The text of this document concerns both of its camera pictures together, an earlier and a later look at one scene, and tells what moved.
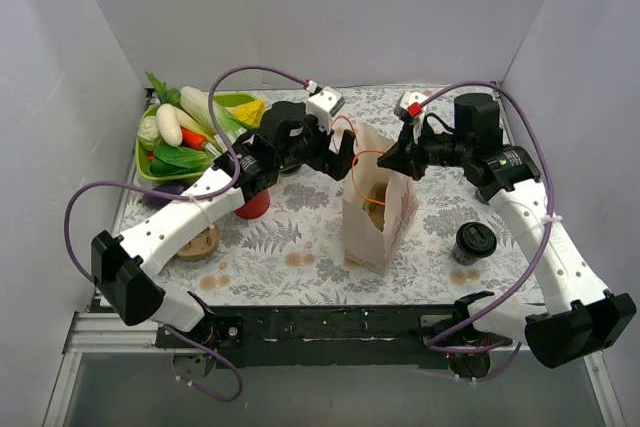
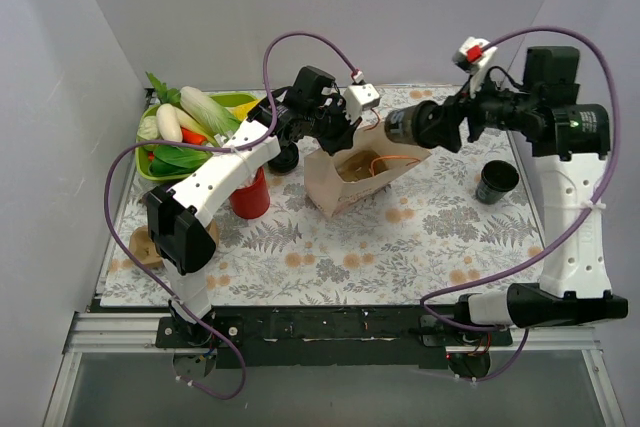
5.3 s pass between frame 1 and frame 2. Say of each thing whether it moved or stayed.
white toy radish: stayed
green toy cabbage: stayed
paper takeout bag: moved
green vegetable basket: stayed
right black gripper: moved
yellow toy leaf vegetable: stayed
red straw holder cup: stayed
